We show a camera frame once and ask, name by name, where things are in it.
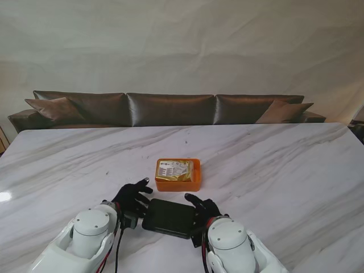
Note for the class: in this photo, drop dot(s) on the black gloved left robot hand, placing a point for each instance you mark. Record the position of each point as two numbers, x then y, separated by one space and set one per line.
129 197

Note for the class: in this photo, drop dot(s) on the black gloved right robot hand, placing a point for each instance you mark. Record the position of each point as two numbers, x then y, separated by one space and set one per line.
206 207

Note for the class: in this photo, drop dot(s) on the orange tissue box cover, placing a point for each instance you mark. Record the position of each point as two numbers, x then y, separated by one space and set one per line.
177 186

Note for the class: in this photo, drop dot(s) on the black tissue box base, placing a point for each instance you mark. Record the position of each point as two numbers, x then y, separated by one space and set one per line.
169 217

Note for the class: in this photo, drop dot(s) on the gold tissue pack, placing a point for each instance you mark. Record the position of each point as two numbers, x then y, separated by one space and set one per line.
175 170

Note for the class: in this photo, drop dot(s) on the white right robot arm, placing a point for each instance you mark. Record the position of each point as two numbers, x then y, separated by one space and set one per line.
236 250

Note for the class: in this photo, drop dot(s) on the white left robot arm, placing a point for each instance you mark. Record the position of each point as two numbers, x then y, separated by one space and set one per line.
79 241

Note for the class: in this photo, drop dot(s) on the brown sofa back cushion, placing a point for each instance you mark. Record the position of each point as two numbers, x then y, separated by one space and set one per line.
105 108
241 109
170 109

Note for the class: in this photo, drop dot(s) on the brown throw pillow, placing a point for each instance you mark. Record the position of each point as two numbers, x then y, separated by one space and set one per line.
54 109
284 112

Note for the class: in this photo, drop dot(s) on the brown leather sofa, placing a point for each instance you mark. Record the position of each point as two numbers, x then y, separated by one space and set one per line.
25 118

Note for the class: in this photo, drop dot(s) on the wooden slatted furniture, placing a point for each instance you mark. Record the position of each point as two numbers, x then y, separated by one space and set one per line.
2 139

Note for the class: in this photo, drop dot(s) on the dark side furniture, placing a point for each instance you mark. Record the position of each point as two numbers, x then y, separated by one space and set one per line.
357 129

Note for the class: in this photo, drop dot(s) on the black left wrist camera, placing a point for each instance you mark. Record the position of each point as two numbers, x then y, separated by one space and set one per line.
130 220

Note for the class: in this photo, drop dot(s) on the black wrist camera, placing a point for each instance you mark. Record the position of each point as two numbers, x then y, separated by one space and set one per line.
196 238
130 220

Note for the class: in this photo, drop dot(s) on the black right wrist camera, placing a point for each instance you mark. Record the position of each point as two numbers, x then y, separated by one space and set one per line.
196 238

